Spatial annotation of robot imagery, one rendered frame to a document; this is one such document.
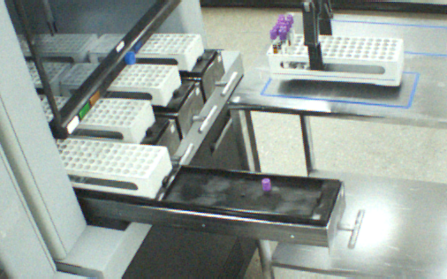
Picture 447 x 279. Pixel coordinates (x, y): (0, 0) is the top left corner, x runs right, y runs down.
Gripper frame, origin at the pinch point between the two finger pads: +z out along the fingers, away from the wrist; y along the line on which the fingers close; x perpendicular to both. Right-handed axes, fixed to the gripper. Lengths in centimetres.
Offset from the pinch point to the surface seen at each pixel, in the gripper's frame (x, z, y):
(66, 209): 41, 8, -51
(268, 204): 1.8, 10.0, -40.9
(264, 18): 83, 89, 183
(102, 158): 38, 4, -38
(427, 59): -22.7, 8.2, 11.3
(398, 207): -13, 62, 17
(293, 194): -2.3, 10.0, -37.6
